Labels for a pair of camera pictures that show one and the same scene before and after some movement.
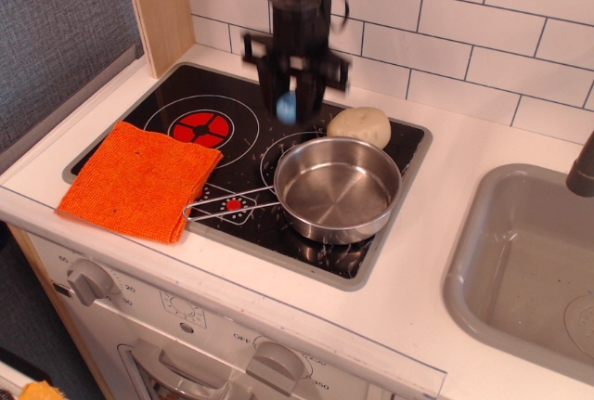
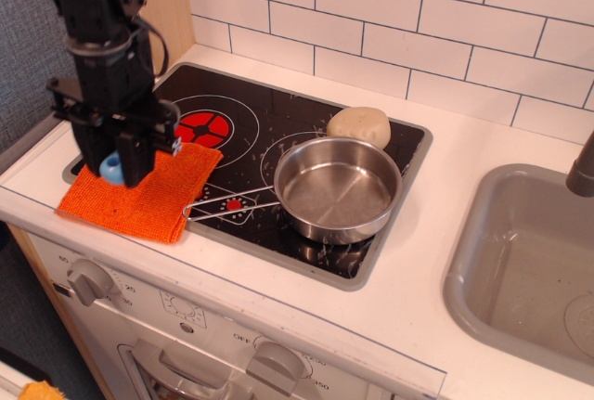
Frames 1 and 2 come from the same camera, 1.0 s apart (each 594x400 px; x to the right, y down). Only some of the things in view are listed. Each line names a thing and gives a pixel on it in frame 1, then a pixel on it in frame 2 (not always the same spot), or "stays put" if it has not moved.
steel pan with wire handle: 338,189 stays put
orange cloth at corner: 40,390 stays put
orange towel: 139,183 stays put
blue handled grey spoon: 287,108 to 111,168
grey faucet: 580,178 stays put
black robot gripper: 300,39 to 111,94
